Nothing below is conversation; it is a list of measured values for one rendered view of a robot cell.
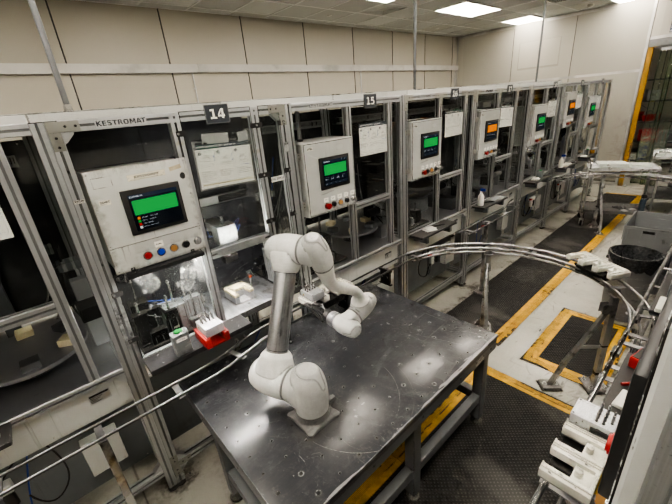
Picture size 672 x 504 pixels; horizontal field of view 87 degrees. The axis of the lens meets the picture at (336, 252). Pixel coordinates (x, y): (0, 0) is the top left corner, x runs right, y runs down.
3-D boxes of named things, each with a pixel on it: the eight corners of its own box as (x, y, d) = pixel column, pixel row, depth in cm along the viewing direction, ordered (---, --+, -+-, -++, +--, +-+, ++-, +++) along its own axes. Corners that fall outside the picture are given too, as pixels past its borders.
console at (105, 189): (118, 277, 158) (82, 173, 140) (104, 261, 178) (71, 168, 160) (208, 248, 183) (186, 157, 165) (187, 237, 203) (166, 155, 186)
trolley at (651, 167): (576, 227, 538) (588, 162, 501) (575, 216, 582) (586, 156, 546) (651, 232, 496) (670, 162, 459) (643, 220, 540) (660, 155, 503)
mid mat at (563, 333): (602, 393, 246) (602, 392, 246) (520, 358, 285) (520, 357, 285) (635, 329, 306) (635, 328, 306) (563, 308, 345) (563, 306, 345)
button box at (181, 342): (178, 357, 175) (172, 337, 171) (172, 350, 181) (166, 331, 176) (193, 350, 180) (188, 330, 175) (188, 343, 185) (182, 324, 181)
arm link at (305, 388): (318, 425, 152) (313, 386, 144) (284, 412, 160) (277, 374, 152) (335, 398, 165) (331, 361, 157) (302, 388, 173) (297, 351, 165)
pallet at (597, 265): (564, 265, 258) (566, 252, 254) (581, 262, 260) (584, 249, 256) (608, 288, 225) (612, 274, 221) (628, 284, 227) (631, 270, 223)
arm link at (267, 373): (278, 407, 156) (240, 393, 166) (298, 395, 171) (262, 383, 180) (297, 233, 155) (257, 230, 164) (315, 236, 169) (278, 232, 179)
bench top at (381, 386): (293, 544, 120) (291, 537, 118) (180, 387, 194) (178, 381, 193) (497, 340, 210) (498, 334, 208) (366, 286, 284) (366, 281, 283)
